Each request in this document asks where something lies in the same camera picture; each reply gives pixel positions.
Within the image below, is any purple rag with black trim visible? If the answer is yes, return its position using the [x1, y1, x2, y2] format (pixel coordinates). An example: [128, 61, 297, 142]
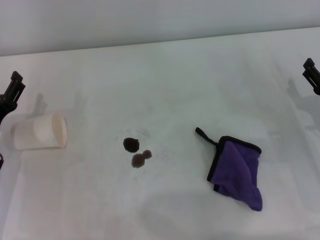
[195, 126, 264, 212]

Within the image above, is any brown water stain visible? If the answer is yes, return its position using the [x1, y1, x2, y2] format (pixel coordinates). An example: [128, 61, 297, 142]
[131, 149, 153, 169]

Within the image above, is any white paper cup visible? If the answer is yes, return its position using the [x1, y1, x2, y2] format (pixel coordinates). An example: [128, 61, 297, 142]
[13, 111, 68, 151]

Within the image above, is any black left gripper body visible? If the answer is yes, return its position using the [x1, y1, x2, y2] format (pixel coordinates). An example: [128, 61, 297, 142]
[0, 93, 12, 126]

